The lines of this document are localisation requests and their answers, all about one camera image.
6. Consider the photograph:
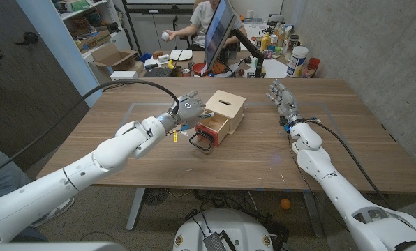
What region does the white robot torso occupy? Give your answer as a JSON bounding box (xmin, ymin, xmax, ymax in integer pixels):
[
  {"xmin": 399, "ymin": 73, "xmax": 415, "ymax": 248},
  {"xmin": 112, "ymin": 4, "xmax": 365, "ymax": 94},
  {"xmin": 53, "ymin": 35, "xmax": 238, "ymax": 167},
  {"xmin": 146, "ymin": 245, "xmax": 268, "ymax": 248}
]
[{"xmin": 172, "ymin": 208, "xmax": 274, "ymax": 251}]

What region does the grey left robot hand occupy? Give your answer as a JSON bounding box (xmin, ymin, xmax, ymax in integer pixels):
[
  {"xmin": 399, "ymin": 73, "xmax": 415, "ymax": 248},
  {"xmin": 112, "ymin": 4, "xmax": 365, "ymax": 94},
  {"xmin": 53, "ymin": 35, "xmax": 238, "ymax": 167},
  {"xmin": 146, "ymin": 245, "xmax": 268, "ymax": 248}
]
[{"xmin": 158, "ymin": 91, "xmax": 207, "ymax": 132}]

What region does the grey table leg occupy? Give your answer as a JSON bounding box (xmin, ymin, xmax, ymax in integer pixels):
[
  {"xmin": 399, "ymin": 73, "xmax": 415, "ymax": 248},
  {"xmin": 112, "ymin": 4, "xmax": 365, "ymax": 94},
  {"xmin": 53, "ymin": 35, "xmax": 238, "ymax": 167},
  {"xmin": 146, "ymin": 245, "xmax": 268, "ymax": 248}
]
[
  {"xmin": 126, "ymin": 188, "xmax": 146, "ymax": 231},
  {"xmin": 302, "ymin": 190, "xmax": 325, "ymax": 239}
]

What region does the orange basketball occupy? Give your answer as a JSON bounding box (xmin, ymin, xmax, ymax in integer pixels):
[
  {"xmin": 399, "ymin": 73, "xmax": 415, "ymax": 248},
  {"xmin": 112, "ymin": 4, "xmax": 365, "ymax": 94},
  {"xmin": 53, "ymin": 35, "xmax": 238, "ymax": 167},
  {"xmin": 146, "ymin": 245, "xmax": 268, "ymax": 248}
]
[{"xmin": 211, "ymin": 61, "xmax": 227, "ymax": 75}]

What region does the white plate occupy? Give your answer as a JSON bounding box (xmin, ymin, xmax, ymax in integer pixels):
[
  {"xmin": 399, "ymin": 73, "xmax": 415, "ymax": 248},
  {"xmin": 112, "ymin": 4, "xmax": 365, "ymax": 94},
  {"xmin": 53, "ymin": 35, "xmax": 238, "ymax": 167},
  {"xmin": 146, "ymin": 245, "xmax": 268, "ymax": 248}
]
[{"xmin": 169, "ymin": 49, "xmax": 194, "ymax": 62}]

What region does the red bowl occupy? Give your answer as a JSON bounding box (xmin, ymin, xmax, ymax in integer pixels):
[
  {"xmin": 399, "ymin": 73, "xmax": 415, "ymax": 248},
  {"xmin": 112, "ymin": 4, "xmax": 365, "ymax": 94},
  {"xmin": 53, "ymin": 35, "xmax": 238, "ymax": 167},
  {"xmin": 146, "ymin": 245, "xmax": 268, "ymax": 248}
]
[{"xmin": 192, "ymin": 62, "xmax": 209, "ymax": 76}]

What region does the black door handle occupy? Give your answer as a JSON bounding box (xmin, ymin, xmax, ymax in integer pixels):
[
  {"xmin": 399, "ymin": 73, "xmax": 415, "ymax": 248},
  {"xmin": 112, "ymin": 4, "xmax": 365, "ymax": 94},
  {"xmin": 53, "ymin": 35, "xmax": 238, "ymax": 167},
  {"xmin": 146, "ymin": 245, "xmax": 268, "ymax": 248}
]
[{"xmin": 14, "ymin": 31, "xmax": 40, "ymax": 46}]

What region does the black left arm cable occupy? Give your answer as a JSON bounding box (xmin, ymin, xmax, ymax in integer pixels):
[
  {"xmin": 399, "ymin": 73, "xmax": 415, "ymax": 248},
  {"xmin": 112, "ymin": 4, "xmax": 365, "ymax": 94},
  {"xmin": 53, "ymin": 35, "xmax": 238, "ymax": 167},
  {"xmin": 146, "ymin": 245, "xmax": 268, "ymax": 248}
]
[{"xmin": 0, "ymin": 79, "xmax": 181, "ymax": 178}]

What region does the seated person in light shirt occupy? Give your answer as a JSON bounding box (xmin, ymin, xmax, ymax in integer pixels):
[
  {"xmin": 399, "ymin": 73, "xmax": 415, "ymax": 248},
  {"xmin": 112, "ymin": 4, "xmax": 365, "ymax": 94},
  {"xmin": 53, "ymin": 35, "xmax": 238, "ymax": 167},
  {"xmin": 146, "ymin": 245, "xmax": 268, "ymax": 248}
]
[{"xmin": 161, "ymin": 0, "xmax": 247, "ymax": 52}]

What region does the wooden box with slot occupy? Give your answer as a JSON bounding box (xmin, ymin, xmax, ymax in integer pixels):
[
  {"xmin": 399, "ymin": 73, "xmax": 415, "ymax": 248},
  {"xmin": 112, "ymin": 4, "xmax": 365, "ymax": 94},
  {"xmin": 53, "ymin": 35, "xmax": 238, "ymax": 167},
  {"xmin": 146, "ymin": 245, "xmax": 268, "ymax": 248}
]
[{"xmin": 205, "ymin": 89, "xmax": 246, "ymax": 135}]

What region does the white rectangular power box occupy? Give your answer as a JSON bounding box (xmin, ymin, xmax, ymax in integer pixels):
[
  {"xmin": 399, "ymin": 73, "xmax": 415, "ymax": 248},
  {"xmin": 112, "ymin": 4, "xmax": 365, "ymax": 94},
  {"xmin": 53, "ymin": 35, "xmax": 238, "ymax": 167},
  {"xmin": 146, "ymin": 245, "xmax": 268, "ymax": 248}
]
[{"xmin": 110, "ymin": 70, "xmax": 139, "ymax": 82}]

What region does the white canister with blue label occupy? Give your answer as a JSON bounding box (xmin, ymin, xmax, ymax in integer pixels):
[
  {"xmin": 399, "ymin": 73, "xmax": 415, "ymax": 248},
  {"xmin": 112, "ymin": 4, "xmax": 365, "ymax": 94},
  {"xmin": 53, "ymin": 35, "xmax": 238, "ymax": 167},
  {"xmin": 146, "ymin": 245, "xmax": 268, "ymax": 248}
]
[{"xmin": 286, "ymin": 45, "xmax": 309, "ymax": 78}]

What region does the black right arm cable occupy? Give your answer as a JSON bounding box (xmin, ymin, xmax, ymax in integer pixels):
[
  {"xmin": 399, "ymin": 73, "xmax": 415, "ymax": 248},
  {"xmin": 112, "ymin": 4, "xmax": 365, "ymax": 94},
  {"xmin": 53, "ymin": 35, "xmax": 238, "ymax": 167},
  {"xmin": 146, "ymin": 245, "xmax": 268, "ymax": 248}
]
[{"xmin": 305, "ymin": 118, "xmax": 392, "ymax": 208}]

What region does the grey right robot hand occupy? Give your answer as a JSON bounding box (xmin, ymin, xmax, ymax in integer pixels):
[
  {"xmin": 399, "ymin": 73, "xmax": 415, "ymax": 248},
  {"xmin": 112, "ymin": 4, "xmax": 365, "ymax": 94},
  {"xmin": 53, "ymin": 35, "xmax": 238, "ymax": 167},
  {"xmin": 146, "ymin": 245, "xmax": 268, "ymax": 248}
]
[{"xmin": 265, "ymin": 79, "xmax": 305, "ymax": 125}]

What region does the black computer monitor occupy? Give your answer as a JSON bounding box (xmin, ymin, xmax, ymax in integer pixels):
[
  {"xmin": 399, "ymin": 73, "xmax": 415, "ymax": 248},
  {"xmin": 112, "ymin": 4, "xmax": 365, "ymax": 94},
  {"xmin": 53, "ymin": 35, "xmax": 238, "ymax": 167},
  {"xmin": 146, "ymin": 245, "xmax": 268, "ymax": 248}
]
[{"xmin": 203, "ymin": 0, "xmax": 237, "ymax": 73}]

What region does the standing person in jeans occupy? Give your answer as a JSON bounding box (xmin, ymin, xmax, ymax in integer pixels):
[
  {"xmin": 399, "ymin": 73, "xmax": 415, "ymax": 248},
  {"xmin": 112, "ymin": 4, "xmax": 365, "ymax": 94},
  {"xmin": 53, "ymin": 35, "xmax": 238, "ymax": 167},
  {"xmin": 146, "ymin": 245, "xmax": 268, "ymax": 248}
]
[{"xmin": 0, "ymin": 139, "xmax": 75, "ymax": 229}]

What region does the yellow mustard bottle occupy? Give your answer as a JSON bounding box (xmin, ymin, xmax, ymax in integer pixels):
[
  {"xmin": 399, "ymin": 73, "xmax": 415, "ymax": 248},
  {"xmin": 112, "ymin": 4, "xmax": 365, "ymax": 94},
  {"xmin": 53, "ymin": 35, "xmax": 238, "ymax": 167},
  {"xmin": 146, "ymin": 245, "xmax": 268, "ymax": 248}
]
[{"xmin": 260, "ymin": 33, "xmax": 272, "ymax": 52}]

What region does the red fronted wooden drawer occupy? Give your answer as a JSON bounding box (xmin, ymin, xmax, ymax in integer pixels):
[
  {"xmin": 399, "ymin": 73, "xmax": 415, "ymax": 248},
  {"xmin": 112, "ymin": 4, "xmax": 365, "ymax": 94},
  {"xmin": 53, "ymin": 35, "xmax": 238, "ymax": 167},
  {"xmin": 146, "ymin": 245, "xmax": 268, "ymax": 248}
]
[{"xmin": 188, "ymin": 113, "xmax": 230, "ymax": 153}]

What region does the white storage shelf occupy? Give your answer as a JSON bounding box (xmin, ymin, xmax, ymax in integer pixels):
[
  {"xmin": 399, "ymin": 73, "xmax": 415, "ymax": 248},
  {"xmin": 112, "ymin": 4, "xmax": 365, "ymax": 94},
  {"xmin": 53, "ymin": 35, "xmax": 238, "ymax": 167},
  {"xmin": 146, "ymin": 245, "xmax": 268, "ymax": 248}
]
[{"xmin": 52, "ymin": 0, "xmax": 132, "ymax": 53}]

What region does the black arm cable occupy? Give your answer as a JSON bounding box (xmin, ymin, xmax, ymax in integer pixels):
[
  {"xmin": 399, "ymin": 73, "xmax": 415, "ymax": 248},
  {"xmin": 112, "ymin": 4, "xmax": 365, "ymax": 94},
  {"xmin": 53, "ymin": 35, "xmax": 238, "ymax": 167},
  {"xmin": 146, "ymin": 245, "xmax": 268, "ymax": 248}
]
[
  {"xmin": 0, "ymin": 79, "xmax": 181, "ymax": 178},
  {"xmin": 305, "ymin": 118, "xmax": 392, "ymax": 208}
]

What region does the black keyboard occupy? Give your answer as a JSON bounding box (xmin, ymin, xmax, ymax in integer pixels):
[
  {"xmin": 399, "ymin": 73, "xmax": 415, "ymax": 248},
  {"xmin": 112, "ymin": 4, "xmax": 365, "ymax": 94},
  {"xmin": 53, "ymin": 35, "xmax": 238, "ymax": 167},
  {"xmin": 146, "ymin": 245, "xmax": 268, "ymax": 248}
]
[{"xmin": 143, "ymin": 66, "xmax": 174, "ymax": 78}]

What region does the open cardboard box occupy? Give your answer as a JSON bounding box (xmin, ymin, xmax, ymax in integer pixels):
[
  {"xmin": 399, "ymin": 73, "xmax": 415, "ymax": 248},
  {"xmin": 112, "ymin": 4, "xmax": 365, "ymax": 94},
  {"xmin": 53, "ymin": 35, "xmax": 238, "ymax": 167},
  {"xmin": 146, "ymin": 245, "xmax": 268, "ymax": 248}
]
[{"xmin": 89, "ymin": 41, "xmax": 139, "ymax": 72}]

